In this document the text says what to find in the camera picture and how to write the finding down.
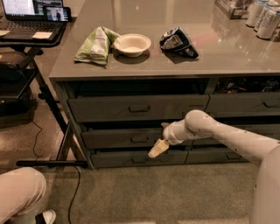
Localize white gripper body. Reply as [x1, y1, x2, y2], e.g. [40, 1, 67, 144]
[163, 120, 193, 145]

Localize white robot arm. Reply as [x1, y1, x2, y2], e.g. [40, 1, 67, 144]
[148, 109, 280, 224]

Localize grey drawer cabinet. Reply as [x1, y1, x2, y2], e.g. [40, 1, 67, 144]
[50, 0, 280, 168]

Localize white can middle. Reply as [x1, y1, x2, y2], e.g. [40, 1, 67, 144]
[254, 0, 280, 32]

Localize white can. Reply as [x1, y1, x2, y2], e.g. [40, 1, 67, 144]
[254, 0, 280, 32]
[256, 7, 280, 39]
[246, 0, 269, 27]

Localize open laptop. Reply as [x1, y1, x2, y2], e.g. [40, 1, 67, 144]
[0, 0, 64, 43]

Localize black chip bag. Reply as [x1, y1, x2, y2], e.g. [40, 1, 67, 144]
[159, 27, 199, 59]

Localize white paper bowl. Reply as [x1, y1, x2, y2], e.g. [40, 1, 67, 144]
[113, 33, 151, 57]

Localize black laptop stand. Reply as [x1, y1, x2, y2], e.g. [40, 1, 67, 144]
[0, 21, 88, 170]

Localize green chip bag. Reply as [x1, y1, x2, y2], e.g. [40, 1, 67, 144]
[74, 26, 120, 66]

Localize white sneaker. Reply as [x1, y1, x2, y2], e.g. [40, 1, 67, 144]
[41, 210, 56, 224]

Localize cardboard can box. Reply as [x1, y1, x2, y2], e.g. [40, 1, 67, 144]
[214, 0, 254, 19]

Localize white can left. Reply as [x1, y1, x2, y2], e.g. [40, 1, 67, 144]
[246, 0, 269, 27]

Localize white can right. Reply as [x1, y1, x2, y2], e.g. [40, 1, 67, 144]
[256, 7, 280, 39]

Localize person leg beige trousers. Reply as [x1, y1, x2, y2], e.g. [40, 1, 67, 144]
[0, 167, 46, 224]

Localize black smartphone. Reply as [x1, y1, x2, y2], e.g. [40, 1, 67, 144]
[43, 6, 72, 22]

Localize black floor cable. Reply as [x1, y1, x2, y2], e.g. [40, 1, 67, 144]
[31, 119, 81, 224]

